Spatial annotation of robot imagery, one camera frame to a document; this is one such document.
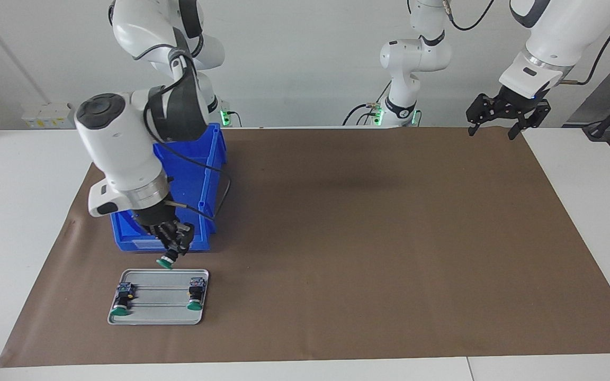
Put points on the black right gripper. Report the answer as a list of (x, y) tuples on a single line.
[(158, 219)]

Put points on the blue plastic storage bin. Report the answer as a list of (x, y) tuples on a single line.
[(199, 174)]

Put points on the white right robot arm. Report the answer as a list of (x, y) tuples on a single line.
[(119, 143)]

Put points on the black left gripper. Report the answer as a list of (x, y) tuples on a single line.
[(517, 99)]

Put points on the silver metal tray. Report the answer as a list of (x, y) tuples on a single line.
[(159, 312)]

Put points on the brown paper table mat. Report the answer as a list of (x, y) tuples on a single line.
[(337, 264)]

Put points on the green push button switch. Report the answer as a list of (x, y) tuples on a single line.
[(195, 293), (123, 296), (165, 262)]

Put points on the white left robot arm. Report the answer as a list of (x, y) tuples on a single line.
[(554, 47)]

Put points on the white wall socket box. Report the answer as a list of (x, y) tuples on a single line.
[(48, 115)]

